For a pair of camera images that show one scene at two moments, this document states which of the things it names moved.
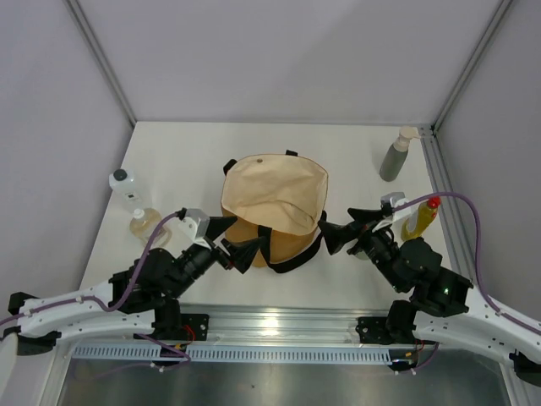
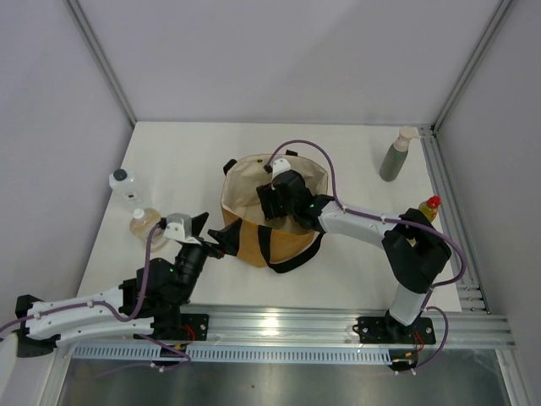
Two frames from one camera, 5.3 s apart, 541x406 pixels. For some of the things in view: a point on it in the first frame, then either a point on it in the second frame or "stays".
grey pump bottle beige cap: x=396 y=157 stays
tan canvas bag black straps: x=279 y=197 stays
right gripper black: x=336 y=236 -> x=266 y=195
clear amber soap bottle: x=144 y=223 stays
